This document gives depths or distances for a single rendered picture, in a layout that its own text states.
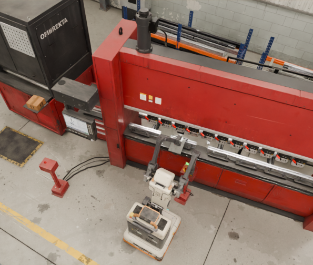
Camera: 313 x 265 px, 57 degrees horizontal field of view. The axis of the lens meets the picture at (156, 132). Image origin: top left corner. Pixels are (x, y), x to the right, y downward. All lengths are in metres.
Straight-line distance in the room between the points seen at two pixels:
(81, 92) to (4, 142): 2.75
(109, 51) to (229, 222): 3.09
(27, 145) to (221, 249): 3.74
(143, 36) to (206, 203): 2.82
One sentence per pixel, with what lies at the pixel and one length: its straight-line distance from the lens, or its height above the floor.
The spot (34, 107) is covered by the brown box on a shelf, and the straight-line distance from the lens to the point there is 4.78.
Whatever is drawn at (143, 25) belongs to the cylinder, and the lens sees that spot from 3.24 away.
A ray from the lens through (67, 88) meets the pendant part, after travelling 3.60.
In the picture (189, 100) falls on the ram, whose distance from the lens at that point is 3.57.
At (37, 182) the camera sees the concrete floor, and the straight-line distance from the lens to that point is 5.24.
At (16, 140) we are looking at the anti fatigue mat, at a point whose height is 0.01.
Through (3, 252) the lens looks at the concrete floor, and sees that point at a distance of 4.92.
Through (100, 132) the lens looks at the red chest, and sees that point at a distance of 5.14.
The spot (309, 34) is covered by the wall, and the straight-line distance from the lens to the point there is 7.44.
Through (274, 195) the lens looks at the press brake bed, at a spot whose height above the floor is 0.50.
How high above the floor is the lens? 4.31
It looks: 51 degrees down
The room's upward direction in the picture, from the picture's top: 3 degrees clockwise
